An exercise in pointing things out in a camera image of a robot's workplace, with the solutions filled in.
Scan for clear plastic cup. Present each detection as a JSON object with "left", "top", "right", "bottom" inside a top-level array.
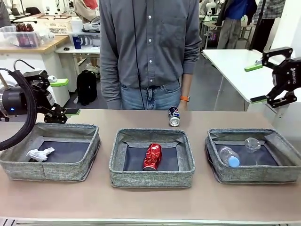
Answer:
[{"left": 244, "top": 137, "right": 266, "bottom": 166}]

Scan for clear striped box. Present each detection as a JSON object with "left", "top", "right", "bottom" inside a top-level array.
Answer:
[{"left": 79, "top": 35, "right": 101, "bottom": 47}]

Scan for wooden top table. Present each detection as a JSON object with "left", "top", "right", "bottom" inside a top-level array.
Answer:
[{"left": 0, "top": 34, "right": 69, "bottom": 55}]

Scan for white lattice crate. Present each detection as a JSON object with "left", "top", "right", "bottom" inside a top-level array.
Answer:
[{"left": 48, "top": 20, "right": 72, "bottom": 36}]

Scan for white headset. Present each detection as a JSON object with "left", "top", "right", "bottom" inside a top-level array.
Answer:
[{"left": 82, "top": 16, "right": 102, "bottom": 33}]

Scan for person's left forearm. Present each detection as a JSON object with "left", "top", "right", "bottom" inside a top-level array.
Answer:
[{"left": 182, "top": 73, "right": 194, "bottom": 97}]

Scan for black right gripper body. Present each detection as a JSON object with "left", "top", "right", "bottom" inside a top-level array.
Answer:
[{"left": 272, "top": 57, "right": 301, "bottom": 93}]

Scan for clear plastic storage box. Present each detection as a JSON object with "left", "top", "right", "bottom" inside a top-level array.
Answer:
[{"left": 0, "top": 25, "right": 43, "bottom": 49}]

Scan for white plastic jar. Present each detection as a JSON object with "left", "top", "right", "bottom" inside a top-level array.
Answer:
[{"left": 70, "top": 18, "right": 83, "bottom": 33}]

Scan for blue Pepsi can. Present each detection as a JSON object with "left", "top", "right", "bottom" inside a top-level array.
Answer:
[{"left": 167, "top": 106, "right": 181, "bottom": 127}]

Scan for person in plaid shirt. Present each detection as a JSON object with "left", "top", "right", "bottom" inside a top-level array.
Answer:
[{"left": 250, "top": 0, "right": 285, "bottom": 53}]

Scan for person in beige coat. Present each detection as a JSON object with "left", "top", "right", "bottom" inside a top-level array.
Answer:
[{"left": 74, "top": 0, "right": 99, "bottom": 21}]

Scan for grey fabric basket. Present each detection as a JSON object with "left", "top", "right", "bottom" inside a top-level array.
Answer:
[
  {"left": 0, "top": 121, "right": 101, "bottom": 182},
  {"left": 109, "top": 128, "right": 196, "bottom": 188},
  {"left": 205, "top": 128, "right": 301, "bottom": 184}
]

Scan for brown wooden frame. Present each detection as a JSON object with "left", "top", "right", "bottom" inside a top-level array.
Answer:
[{"left": 37, "top": 14, "right": 72, "bottom": 21}]

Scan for white desk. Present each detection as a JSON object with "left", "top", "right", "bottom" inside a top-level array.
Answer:
[{"left": 55, "top": 44, "right": 102, "bottom": 55}]

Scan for person in blue top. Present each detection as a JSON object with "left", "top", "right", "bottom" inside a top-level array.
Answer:
[{"left": 216, "top": 0, "right": 257, "bottom": 49}]

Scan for white paper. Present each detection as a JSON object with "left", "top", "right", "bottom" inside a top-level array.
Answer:
[{"left": 25, "top": 147, "right": 55, "bottom": 162}]

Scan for clear bottle with blue cap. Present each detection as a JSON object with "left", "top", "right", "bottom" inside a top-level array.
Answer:
[{"left": 217, "top": 145, "right": 241, "bottom": 168}]

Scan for aluminium table frame rail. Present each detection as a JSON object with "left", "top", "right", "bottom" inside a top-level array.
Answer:
[{"left": 0, "top": 218, "right": 301, "bottom": 226}]

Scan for crushed red soda can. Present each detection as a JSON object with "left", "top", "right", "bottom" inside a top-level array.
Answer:
[{"left": 142, "top": 143, "right": 163, "bottom": 171}]

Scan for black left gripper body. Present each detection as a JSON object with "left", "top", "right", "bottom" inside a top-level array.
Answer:
[{"left": 1, "top": 70, "right": 56, "bottom": 116}]

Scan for grey button shirt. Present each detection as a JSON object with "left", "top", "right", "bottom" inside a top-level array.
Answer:
[{"left": 98, "top": 0, "right": 203, "bottom": 110}]

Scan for large white table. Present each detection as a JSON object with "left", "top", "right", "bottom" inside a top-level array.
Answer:
[{"left": 202, "top": 48, "right": 301, "bottom": 111}]

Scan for black backpack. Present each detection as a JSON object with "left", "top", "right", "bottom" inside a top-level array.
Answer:
[{"left": 76, "top": 70, "right": 98, "bottom": 106}]

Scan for blue drink bottle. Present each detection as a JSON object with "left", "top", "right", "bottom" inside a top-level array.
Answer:
[{"left": 71, "top": 34, "right": 82, "bottom": 50}]

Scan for blue jeans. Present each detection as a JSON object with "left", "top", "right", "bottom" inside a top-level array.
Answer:
[{"left": 119, "top": 82, "right": 182, "bottom": 111}]

